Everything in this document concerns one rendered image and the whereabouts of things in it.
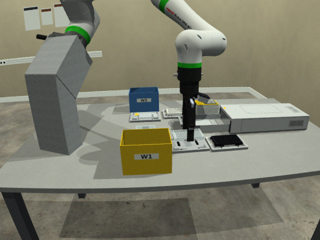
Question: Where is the blue open bin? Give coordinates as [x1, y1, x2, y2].
[128, 87, 159, 113]

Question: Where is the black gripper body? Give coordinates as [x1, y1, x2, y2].
[179, 81, 199, 107]

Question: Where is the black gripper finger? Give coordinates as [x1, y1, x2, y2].
[182, 94, 188, 130]
[184, 98, 196, 142]

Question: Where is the yellow waste bin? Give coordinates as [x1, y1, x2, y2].
[120, 128, 172, 176]

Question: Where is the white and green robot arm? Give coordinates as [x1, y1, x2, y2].
[36, 0, 227, 83]

